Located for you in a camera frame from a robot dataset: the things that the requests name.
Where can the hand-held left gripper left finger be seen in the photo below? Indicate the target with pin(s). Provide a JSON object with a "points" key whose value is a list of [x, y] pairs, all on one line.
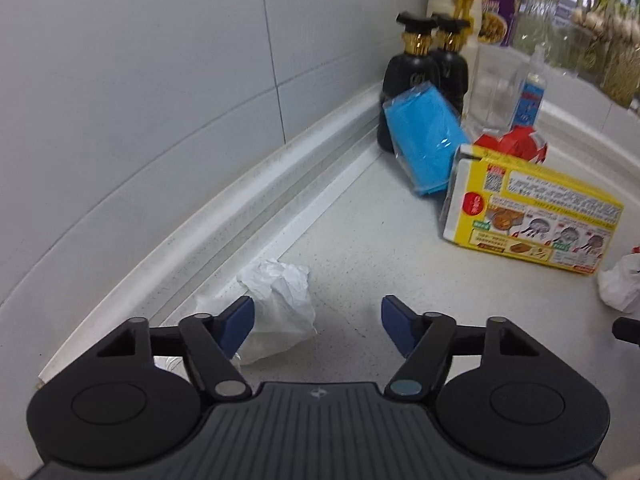
{"points": [[240, 321]]}

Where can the red snack packet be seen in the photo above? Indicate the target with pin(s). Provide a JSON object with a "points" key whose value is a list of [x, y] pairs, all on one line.
{"points": [[520, 142]]}

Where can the yellow food box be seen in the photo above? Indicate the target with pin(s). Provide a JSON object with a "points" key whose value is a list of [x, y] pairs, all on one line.
{"points": [[540, 200]]}

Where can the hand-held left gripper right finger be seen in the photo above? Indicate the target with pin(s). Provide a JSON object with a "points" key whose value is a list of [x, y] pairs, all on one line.
{"points": [[395, 325]]}

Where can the white backsplash trim strip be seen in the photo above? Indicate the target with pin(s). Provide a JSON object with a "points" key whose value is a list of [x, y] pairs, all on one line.
{"points": [[240, 260], [200, 220]]}

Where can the white tissue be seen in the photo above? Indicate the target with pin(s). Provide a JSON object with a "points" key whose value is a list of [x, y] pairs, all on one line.
{"points": [[285, 300]]}

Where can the small clear bottle blue label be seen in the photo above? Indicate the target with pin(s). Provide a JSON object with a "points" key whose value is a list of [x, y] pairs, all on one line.
{"points": [[530, 102]]}

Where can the crumpled white wrapper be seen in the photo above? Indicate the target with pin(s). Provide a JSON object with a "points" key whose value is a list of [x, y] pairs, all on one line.
{"points": [[622, 285]]}

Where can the black pump bottle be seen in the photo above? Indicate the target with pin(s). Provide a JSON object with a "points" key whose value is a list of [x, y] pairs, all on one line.
{"points": [[410, 75], [452, 70]]}

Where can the purple instant noodle cup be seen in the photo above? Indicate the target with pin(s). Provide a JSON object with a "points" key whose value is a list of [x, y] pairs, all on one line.
{"points": [[497, 20]]}

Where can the bunch of sprouting garlic bulbs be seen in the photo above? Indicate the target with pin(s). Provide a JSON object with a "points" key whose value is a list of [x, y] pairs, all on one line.
{"points": [[600, 15]]}

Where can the blue sponge pack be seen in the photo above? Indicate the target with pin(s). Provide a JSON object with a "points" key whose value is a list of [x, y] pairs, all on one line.
{"points": [[425, 135]]}

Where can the clear glass jar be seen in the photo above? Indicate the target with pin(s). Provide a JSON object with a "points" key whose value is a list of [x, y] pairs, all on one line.
{"points": [[542, 10]]}

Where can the clear plastic cup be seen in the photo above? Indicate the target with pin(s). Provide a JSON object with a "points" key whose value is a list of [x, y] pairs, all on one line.
{"points": [[492, 90]]}

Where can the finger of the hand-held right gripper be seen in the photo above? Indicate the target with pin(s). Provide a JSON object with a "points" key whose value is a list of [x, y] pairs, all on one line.
{"points": [[627, 331]]}

